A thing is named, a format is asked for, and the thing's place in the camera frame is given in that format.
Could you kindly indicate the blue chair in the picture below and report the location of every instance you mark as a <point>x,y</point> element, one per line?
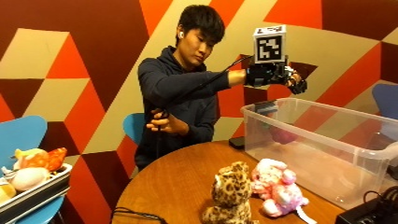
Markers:
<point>133,126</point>
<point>20,137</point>
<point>386,99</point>

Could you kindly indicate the clear plastic storage bin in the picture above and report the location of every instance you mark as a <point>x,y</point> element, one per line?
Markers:
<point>331,155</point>

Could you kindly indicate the white earbud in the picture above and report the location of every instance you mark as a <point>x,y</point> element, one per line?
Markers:
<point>179,34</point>

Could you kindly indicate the white marker cube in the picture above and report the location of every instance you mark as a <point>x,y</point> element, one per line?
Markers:
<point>269,43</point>

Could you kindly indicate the orange soft toy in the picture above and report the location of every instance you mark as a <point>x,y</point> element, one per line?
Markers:
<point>42,158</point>

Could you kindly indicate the dark pink soft toy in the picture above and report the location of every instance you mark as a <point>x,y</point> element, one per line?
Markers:
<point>282,134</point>

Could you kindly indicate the black electronic box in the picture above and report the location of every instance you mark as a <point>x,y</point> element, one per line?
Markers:
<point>364,214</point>

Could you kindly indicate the black phone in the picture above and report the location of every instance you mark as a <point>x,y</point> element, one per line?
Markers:
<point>237,142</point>

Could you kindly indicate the pink white soft toy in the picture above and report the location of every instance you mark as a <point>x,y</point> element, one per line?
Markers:
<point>277,186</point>

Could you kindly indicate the white round soft toy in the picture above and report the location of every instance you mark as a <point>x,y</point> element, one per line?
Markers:
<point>28,178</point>

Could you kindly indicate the person in dark hoodie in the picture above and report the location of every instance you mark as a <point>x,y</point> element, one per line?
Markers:
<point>173,84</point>

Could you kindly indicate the leopard print soft toy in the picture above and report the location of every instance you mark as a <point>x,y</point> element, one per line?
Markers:
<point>230,196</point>

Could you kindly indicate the grey tray box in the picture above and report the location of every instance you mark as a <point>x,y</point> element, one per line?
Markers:
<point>37,193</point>

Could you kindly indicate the yellow soft toy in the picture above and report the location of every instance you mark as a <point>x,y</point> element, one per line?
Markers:
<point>5,192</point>

